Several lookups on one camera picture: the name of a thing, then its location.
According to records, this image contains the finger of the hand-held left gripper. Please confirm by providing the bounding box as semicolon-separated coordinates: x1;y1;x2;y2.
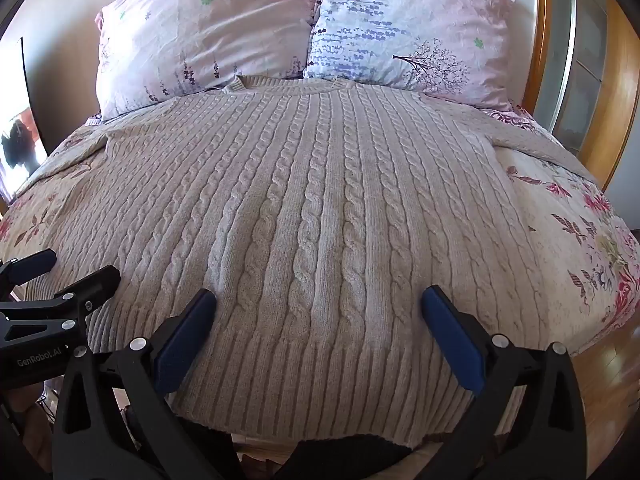
0;249;57;302
0;266;121;346

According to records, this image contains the pink pillow with tree print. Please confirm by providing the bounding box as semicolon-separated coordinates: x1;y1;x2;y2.
302;0;521;111

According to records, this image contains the pink floral pillow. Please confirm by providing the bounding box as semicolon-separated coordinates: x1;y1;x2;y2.
95;0;323;121

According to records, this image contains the frosted glass door panel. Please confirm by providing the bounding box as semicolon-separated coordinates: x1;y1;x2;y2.
542;0;611;156

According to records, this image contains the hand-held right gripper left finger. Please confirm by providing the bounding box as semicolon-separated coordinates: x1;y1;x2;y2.
52;289;246;480

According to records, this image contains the wooden door frame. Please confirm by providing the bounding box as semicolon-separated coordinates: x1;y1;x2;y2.
520;0;640;196

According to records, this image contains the dark framed screen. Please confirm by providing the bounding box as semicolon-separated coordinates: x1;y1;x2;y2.
0;37;51;201

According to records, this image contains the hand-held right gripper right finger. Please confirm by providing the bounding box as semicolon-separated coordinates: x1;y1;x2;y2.
421;285;588;480

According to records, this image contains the beige cable knit sweater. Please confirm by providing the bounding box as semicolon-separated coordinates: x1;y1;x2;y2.
10;76;601;448

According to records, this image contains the cream floral bedspread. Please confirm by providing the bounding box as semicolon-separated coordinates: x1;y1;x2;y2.
0;105;640;356

